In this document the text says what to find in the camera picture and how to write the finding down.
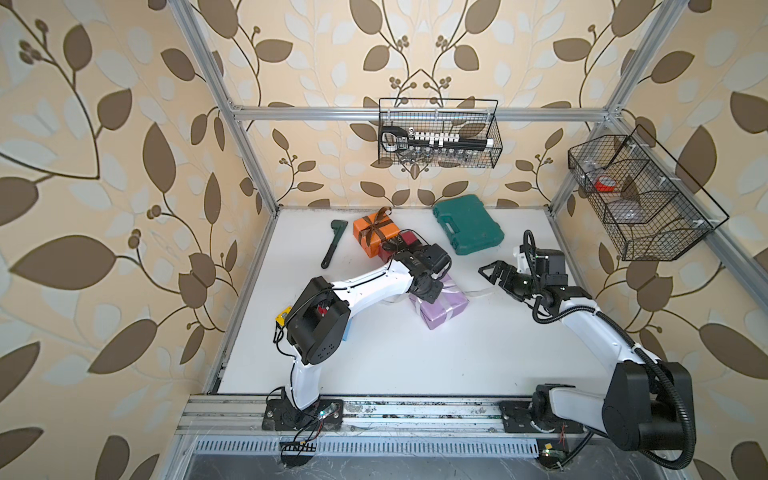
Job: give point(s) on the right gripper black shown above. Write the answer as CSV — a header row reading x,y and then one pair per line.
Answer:
x,y
500,266

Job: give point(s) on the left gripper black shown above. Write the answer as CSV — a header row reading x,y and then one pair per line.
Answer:
x,y
431,296

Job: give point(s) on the purple gift box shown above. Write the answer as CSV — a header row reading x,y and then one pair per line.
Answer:
x,y
451,302

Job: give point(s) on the white ribbon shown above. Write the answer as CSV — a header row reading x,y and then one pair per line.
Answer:
x,y
472,295

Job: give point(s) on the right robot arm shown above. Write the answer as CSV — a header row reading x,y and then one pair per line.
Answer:
x,y
648,405

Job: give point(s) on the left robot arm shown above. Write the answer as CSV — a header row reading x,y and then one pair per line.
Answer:
x,y
314,326

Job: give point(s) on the black printed ribbon bow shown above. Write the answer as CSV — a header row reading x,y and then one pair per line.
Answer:
x,y
399,245

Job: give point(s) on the brown ribbon bow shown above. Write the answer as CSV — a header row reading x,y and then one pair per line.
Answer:
x,y
375,227

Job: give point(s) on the orange gift box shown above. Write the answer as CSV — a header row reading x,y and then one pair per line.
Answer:
x,y
375,231

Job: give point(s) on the green plastic tool case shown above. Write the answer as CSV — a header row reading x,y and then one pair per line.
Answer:
x,y
467,224

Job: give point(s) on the red object in basket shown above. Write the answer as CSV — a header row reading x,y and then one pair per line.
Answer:
x,y
605,184

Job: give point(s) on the socket set rail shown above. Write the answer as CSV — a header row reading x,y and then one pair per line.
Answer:
x,y
395,139

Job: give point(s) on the black wire basket back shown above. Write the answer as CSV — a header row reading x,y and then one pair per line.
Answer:
x,y
439,131

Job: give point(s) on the black wire basket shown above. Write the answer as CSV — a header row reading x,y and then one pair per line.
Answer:
x,y
660,209
439,131

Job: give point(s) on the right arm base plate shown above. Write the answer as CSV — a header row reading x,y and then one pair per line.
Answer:
x,y
521,416

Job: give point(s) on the black wire basket right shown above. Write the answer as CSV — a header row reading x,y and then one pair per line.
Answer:
x,y
660,209

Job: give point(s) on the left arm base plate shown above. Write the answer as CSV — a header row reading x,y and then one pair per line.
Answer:
x,y
280,415

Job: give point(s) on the aluminium front rail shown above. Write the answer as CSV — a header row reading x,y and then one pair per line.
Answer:
x,y
375,415

